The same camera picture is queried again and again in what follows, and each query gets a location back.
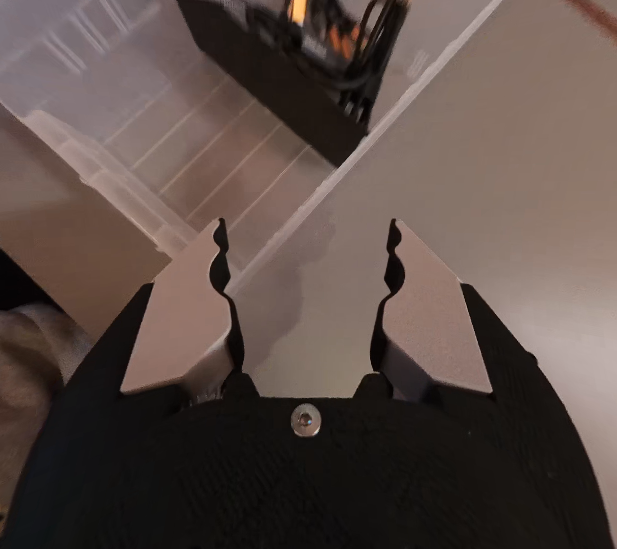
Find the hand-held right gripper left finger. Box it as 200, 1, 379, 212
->
120, 217, 246, 399

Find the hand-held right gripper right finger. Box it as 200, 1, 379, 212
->
370, 218, 494, 399

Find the clear plastic bin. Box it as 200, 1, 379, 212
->
0, 0, 533, 272

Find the black usb hub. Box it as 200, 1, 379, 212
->
173, 0, 373, 168

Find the orange usb-a cable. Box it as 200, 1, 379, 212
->
327, 23, 364, 59

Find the person's grey sweater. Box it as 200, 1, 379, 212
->
0, 303, 94, 419

